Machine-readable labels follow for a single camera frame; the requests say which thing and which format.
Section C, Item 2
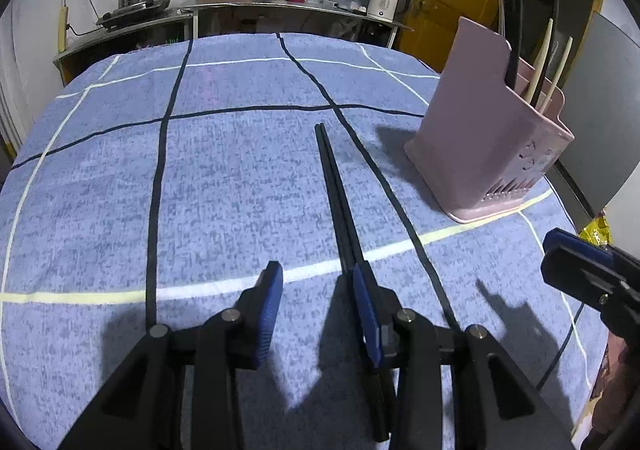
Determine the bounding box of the grey board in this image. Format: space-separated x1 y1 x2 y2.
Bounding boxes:
547 10 640 226

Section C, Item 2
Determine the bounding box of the blue checked tablecloth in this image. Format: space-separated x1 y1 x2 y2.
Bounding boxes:
0 32 608 450

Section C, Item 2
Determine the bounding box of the pink utensil holder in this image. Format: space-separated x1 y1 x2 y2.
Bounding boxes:
404 16 576 223

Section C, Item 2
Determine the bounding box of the white electric kettle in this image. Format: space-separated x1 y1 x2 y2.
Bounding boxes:
368 0 414 22

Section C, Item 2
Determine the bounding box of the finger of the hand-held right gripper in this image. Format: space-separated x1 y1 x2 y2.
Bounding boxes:
540 250 640 328
543 228 640 277

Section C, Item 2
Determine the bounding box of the stainless steel counter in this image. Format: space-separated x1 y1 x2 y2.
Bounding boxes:
52 0 416 87

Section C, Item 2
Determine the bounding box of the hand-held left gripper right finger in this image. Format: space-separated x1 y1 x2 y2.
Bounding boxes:
352 263 573 450

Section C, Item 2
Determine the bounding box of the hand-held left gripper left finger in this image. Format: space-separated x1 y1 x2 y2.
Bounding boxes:
57 260 285 450

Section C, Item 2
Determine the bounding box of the yellow snack bag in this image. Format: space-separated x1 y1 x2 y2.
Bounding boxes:
577 210 615 247

